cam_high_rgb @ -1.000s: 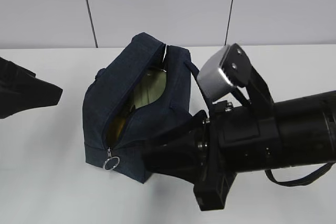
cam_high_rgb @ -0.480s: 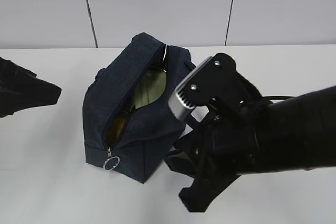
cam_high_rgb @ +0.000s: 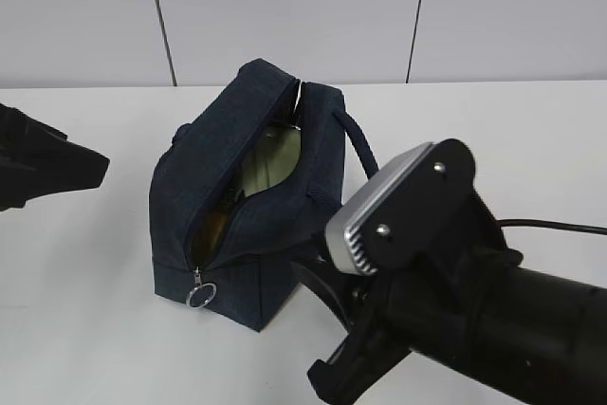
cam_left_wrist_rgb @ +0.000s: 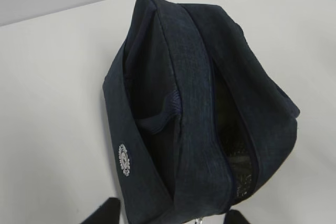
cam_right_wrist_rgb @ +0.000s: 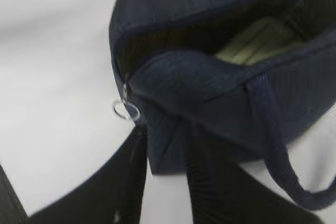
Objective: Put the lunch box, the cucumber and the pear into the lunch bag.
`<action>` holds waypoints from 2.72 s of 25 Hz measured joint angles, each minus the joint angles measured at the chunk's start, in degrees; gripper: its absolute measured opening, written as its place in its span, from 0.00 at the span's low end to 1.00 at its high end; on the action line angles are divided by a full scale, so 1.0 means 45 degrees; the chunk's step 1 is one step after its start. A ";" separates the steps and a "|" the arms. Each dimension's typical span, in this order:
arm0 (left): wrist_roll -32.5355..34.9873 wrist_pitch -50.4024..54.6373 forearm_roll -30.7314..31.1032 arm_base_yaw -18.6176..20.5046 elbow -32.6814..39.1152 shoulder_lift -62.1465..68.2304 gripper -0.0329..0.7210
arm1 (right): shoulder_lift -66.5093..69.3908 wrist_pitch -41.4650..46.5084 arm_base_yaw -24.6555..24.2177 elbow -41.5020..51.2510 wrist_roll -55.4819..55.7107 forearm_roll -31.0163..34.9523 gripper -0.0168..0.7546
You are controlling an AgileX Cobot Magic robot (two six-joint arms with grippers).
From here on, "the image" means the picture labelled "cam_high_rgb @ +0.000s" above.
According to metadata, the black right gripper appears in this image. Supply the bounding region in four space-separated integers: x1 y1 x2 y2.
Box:
291 258 474 404

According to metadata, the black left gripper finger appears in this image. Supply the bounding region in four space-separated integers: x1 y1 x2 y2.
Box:
1 104 110 211

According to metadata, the dark blue zippered lunch bag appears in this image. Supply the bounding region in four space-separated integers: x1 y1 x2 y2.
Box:
149 59 377 331

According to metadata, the green lidded glass food container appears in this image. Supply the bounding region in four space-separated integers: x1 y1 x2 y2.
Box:
242 125 301 196

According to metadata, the yellow pear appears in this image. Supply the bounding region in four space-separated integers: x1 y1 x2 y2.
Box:
192 209 231 264

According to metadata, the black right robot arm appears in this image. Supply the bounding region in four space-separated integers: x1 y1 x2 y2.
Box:
293 191 606 404

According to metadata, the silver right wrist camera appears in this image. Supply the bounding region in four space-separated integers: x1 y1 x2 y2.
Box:
324 138 478 277

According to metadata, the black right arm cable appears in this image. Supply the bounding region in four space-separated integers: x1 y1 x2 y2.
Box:
500 218 607 236

